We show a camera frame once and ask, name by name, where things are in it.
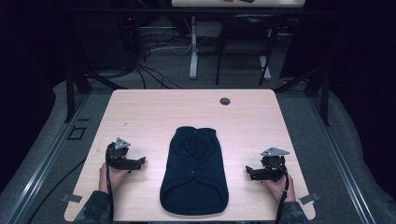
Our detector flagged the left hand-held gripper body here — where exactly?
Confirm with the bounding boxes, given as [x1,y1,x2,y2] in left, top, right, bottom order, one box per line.
[105,137,132,170]

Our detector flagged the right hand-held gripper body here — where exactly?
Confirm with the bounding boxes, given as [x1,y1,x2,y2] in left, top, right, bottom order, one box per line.
[260,147,290,183]

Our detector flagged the dark blue garment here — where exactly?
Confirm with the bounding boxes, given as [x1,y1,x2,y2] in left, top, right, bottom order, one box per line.
[159,125,230,217]

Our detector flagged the person's left hand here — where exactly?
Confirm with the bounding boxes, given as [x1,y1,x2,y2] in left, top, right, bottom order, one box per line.
[98,162,131,194]

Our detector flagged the person's right hand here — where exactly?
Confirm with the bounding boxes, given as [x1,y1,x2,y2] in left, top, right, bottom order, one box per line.
[261,174,297,203]

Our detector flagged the grey table edge clip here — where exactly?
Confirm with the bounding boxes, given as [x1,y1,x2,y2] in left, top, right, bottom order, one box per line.
[60,193,83,204]
[298,192,321,206]

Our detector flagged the black computer tower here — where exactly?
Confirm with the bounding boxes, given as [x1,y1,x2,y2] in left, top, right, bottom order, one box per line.
[116,13,142,71]

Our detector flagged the black chair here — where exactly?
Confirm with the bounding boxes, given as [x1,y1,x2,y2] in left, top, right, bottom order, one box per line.
[215,13,282,87]

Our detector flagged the white background desk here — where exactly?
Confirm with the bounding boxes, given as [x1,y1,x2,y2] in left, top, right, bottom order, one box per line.
[171,0,306,81]

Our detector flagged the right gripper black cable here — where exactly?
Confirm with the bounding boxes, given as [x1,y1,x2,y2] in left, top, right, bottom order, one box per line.
[274,162,291,224]

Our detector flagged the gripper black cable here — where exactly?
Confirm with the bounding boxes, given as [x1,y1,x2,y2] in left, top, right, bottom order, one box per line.
[274,162,291,224]
[105,148,115,222]

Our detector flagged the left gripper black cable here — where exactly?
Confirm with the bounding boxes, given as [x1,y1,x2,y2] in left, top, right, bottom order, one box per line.
[105,148,115,222]

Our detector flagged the aluminium floor rail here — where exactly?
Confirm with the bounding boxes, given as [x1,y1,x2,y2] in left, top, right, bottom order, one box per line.
[4,92,92,224]
[309,96,377,224]

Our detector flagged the black floor cable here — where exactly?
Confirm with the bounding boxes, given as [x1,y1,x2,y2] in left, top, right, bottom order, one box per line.
[26,158,88,224]

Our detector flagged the black metal frame post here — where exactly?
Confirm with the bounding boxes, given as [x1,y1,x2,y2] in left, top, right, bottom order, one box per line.
[64,66,77,124]

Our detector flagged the bundle of floor cables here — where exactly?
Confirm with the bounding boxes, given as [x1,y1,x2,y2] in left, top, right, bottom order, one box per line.
[134,31,194,91]

